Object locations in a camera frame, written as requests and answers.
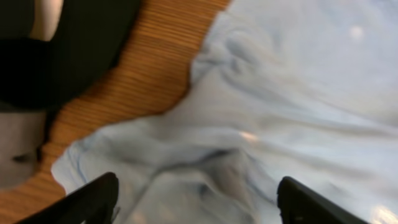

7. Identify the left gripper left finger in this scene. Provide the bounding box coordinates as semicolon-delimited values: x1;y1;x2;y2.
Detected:
17;172;119;224

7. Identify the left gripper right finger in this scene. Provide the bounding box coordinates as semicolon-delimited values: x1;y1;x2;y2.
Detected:
277;177;367;224

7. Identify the light blue printed t-shirt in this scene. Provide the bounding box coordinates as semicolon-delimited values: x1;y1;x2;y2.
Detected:
52;0;397;223

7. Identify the black folded garment with logo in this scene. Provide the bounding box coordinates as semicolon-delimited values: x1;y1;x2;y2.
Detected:
1;0;141;111

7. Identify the grey folded garment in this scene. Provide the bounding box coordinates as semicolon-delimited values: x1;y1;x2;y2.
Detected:
1;111;47;190

